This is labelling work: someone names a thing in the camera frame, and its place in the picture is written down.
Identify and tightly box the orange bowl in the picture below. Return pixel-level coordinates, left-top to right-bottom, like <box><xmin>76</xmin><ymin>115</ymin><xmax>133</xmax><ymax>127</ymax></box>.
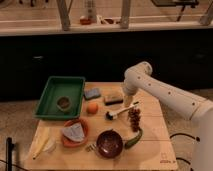
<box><xmin>61</xmin><ymin>118</ymin><xmax>89</xmax><ymax>148</ymax></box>

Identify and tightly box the grey folded cloth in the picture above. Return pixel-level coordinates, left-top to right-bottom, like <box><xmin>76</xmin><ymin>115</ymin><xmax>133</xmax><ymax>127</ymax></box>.
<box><xmin>62</xmin><ymin>122</ymin><xmax>85</xmax><ymax>142</ymax></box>

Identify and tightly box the black cable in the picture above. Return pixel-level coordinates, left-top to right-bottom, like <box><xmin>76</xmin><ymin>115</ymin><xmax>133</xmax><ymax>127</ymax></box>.
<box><xmin>169</xmin><ymin>132</ymin><xmax>201</xmax><ymax>171</ymax></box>

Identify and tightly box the black stand post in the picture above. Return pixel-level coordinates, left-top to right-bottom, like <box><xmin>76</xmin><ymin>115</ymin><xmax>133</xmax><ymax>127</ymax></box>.
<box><xmin>6</xmin><ymin>137</ymin><xmax>14</xmax><ymax>171</ymax></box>

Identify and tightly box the orange fruit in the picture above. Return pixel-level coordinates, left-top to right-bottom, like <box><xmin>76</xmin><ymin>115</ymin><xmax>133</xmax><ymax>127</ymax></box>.
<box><xmin>86</xmin><ymin>102</ymin><xmax>99</xmax><ymax>114</ymax></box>

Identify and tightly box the green chili pepper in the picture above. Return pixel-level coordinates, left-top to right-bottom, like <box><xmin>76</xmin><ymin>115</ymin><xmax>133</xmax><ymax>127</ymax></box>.
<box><xmin>124</xmin><ymin>129</ymin><xmax>143</xmax><ymax>149</ymax></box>

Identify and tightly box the green plastic tray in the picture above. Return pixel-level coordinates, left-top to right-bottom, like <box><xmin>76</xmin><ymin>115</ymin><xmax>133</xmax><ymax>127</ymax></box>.
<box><xmin>35</xmin><ymin>76</ymin><xmax>85</xmax><ymax>120</ymax></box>

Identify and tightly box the brown dried grapes bunch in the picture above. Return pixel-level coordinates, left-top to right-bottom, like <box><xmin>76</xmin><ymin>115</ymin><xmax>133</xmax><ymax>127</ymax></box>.
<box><xmin>128</xmin><ymin>108</ymin><xmax>141</xmax><ymax>132</ymax></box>

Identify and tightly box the purple bowl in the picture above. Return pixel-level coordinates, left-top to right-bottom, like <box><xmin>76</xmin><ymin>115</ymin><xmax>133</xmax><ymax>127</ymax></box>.
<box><xmin>96</xmin><ymin>130</ymin><xmax>123</xmax><ymax>159</ymax></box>

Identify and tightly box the whiteboard eraser block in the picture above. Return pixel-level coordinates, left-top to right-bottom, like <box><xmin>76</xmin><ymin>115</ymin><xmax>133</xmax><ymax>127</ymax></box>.
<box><xmin>104</xmin><ymin>92</ymin><xmax>123</xmax><ymax>105</ymax></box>

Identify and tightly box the red object on shelf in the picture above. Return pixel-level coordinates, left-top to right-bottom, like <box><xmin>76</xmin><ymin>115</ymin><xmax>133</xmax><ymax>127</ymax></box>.
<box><xmin>79</xmin><ymin>16</ymin><xmax>92</xmax><ymax>25</ymax></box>

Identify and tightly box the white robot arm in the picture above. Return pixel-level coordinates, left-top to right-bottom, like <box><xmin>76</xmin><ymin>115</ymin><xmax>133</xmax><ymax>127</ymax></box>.
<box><xmin>122</xmin><ymin>61</ymin><xmax>213</xmax><ymax>171</ymax></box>

